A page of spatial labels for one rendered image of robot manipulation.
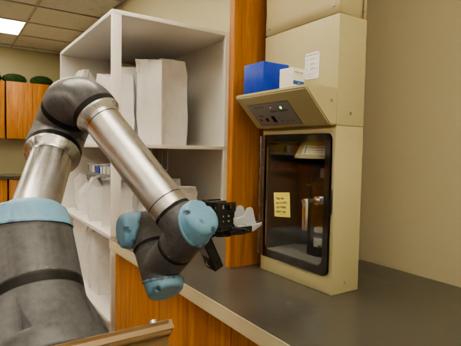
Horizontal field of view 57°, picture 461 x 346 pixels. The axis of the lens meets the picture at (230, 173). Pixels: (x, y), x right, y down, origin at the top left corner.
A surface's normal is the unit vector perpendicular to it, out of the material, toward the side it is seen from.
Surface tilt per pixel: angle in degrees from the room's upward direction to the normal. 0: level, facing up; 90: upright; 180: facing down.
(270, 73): 90
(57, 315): 29
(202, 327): 90
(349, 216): 90
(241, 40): 90
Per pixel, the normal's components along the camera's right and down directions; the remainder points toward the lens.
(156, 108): -0.08, 0.16
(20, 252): 0.07, -0.61
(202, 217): 0.54, -0.65
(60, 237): 0.75, -0.59
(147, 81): 0.26, -0.06
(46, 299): 0.25, -0.86
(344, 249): 0.55, 0.05
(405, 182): -0.83, 0.01
